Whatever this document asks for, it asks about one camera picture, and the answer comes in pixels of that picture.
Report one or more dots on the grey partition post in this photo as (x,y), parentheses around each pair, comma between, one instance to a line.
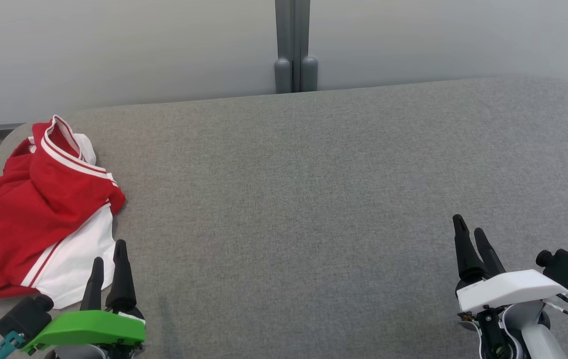
(283,50)
(308,50)

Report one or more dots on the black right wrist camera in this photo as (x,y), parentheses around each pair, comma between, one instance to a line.
(565,269)

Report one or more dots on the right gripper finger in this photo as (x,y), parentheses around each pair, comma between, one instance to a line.
(466,259)
(489,259)

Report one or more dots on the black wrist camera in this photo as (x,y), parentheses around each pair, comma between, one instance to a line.
(22,319)
(565,269)

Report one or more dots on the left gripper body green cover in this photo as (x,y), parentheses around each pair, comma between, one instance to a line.
(89,329)

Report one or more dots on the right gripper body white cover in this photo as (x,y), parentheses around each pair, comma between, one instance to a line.
(513,286)

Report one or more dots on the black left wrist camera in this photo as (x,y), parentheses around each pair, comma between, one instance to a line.
(22,319)

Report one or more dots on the red jersey striped trim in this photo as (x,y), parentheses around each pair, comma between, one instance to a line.
(60,194)

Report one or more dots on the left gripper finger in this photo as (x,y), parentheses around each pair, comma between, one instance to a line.
(122,284)
(93,291)

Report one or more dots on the teal left camera connector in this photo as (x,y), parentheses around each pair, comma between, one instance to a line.
(7,344)

